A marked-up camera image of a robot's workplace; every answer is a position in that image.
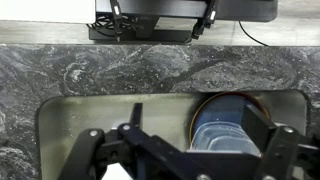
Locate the blue ceramic bowl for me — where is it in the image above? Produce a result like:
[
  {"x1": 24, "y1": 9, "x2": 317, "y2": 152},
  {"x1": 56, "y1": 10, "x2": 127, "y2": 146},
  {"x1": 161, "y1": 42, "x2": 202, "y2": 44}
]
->
[{"x1": 189, "y1": 91, "x2": 272, "y2": 154}]

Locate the stainless steel sink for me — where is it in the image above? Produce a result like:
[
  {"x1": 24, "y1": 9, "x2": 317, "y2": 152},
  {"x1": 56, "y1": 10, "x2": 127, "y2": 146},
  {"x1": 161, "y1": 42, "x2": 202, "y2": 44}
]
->
[{"x1": 34, "y1": 89, "x2": 309, "y2": 180}]

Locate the thin black cable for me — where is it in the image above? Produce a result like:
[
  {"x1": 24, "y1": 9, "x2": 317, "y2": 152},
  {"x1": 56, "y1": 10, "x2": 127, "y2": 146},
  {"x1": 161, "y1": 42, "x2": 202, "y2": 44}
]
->
[{"x1": 237, "y1": 20, "x2": 269, "y2": 48}]

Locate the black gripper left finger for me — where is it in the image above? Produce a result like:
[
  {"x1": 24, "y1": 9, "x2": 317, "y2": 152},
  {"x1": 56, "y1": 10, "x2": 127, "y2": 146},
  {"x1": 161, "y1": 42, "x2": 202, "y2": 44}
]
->
[{"x1": 58, "y1": 102, "x2": 148, "y2": 180}]

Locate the black orange bar clamp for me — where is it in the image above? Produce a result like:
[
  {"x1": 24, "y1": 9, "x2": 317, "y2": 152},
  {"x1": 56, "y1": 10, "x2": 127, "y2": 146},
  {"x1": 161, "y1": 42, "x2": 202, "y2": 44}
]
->
[
  {"x1": 184, "y1": 0, "x2": 219, "y2": 44},
  {"x1": 109, "y1": 0, "x2": 124, "y2": 43}
]

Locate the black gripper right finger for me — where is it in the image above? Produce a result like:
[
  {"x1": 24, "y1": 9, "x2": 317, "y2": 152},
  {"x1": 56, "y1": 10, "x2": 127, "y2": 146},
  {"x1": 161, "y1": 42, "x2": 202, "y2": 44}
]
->
[{"x1": 241, "y1": 103, "x2": 320, "y2": 180}]

